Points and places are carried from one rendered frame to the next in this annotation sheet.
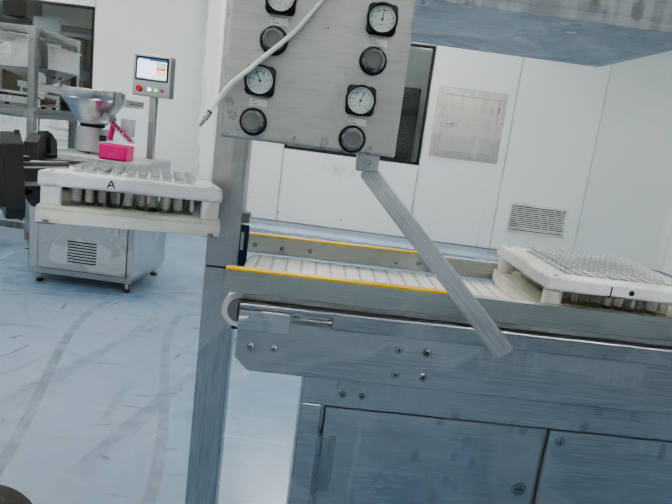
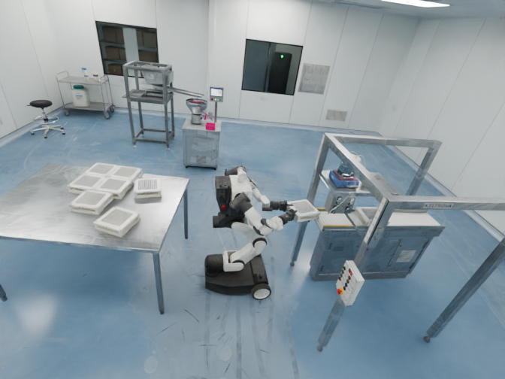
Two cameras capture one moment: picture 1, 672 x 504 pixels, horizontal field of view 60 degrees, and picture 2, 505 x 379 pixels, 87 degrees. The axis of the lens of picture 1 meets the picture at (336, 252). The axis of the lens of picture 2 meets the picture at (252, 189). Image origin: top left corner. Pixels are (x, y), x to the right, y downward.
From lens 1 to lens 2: 206 cm
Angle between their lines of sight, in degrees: 22
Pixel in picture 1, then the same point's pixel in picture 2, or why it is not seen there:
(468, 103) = (314, 70)
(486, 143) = (320, 86)
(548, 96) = (345, 66)
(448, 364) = (352, 234)
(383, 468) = (338, 245)
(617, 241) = (364, 122)
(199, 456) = (298, 241)
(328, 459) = (331, 245)
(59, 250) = (193, 159)
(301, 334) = (332, 232)
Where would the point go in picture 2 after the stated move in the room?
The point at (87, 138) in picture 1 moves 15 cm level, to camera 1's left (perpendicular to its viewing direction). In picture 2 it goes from (197, 119) to (188, 118)
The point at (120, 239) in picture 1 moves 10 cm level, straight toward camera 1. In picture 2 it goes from (213, 154) to (216, 157)
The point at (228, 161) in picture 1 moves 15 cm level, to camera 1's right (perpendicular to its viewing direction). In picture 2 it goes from (311, 197) to (326, 198)
